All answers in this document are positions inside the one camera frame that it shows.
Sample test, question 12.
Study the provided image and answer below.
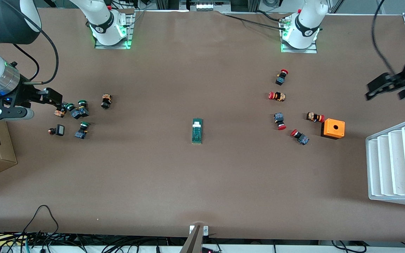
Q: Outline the red pilot light black housing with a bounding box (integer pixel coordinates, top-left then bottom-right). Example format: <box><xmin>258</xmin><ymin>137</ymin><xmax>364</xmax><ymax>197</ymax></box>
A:
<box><xmin>48</xmin><ymin>124</ymin><xmax>65</xmax><ymax>137</ymax></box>

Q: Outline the white stepped tray rack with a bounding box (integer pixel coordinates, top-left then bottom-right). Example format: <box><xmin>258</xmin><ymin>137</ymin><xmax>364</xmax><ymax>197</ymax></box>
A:
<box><xmin>365</xmin><ymin>117</ymin><xmax>405</xmax><ymax>208</ymax></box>

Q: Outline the brown table cover mat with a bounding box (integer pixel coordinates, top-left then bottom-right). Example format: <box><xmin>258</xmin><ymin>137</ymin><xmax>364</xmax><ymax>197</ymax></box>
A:
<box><xmin>0</xmin><ymin>8</ymin><xmax>405</xmax><ymax>243</ymax></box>

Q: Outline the red mushroom button blue block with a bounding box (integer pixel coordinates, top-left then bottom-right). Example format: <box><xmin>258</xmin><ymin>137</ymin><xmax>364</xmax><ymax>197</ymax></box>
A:
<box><xmin>275</xmin><ymin>69</ymin><xmax>289</xmax><ymax>86</ymax></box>
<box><xmin>274</xmin><ymin>112</ymin><xmax>287</xmax><ymax>131</ymax></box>
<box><xmin>290</xmin><ymin>129</ymin><xmax>310</xmax><ymax>146</ymax></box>

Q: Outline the green push button blue block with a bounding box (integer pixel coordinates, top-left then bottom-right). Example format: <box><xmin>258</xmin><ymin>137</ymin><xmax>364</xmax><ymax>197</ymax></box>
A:
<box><xmin>65</xmin><ymin>103</ymin><xmax>82</xmax><ymax>120</ymax></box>
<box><xmin>77</xmin><ymin>100</ymin><xmax>90</xmax><ymax>118</ymax></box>
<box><xmin>75</xmin><ymin>121</ymin><xmax>90</xmax><ymax>140</ymax></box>

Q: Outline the orange button enclosure box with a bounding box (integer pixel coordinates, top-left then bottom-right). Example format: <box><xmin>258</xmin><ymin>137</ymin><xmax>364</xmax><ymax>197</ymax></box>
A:
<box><xmin>321</xmin><ymin>118</ymin><xmax>346</xmax><ymax>140</ymax></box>

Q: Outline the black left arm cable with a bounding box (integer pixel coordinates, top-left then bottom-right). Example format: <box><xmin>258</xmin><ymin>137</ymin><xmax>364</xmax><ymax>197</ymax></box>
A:
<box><xmin>371</xmin><ymin>0</ymin><xmax>398</xmax><ymax>76</ymax></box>

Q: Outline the black looped cable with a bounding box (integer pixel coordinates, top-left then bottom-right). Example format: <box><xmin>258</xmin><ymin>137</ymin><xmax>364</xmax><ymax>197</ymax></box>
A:
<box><xmin>22</xmin><ymin>205</ymin><xmax>59</xmax><ymax>234</ymax></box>

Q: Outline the green load switch white handle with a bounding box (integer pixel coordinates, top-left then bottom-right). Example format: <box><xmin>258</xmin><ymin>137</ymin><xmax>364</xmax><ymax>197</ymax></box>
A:
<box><xmin>192</xmin><ymin>118</ymin><xmax>204</xmax><ymax>145</ymax></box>

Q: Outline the aluminium camera post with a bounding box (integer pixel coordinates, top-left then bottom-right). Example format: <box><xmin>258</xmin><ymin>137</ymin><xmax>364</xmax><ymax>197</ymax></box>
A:
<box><xmin>180</xmin><ymin>225</ymin><xmax>204</xmax><ymax>253</ymax></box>

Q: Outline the black cable across mat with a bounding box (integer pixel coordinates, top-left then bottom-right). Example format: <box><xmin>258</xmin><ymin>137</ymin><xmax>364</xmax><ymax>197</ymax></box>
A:
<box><xmin>224</xmin><ymin>14</ymin><xmax>284</xmax><ymax>26</ymax></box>

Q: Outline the black cable tangle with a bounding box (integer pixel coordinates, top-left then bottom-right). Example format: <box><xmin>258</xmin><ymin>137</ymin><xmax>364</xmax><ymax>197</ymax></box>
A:
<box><xmin>0</xmin><ymin>230</ymin><xmax>189</xmax><ymax>253</ymax></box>

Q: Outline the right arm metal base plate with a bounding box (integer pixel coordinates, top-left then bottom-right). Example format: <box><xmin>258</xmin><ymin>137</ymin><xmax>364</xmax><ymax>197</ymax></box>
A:
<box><xmin>95</xmin><ymin>11</ymin><xmax>134</xmax><ymax>50</ymax></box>

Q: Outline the yellow label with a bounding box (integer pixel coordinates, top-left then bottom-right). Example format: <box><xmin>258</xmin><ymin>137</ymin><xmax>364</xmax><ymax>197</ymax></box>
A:
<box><xmin>0</xmin><ymin>235</ymin><xmax>25</xmax><ymax>246</ymax></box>

